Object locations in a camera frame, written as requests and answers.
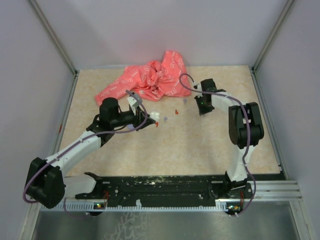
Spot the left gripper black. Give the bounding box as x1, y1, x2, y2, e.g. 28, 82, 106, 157
111, 106, 156, 131

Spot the white earbud charging case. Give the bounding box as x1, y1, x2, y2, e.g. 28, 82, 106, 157
149, 111, 160, 122

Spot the purple earbud charging case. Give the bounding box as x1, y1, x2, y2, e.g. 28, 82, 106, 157
127, 124, 134, 130

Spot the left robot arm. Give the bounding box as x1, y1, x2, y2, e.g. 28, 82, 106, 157
23, 95, 160, 209

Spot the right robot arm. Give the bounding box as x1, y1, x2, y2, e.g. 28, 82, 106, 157
193, 78, 265, 198

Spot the pink printed cloth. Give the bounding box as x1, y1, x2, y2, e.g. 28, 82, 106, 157
94, 50, 191, 106

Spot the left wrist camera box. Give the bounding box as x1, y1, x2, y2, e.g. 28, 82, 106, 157
127, 91, 143, 111

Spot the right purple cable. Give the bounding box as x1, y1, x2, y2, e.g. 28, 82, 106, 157
179, 73, 256, 218

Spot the purple cable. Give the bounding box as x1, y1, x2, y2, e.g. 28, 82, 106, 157
179, 73, 256, 218
22, 90, 148, 220

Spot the right aluminium frame post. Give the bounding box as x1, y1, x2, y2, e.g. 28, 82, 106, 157
251, 0, 296, 72

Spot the aluminium frame post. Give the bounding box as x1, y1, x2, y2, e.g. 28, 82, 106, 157
27, 0, 79, 76
251, 0, 296, 72

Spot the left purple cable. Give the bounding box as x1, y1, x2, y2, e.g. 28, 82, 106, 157
22, 90, 148, 220

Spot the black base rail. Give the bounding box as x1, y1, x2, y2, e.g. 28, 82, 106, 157
75, 172, 254, 208

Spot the white slotted cable duct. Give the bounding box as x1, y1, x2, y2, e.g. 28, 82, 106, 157
39, 201, 230, 212

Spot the left aluminium frame post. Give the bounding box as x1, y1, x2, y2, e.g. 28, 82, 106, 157
27, 0, 79, 76

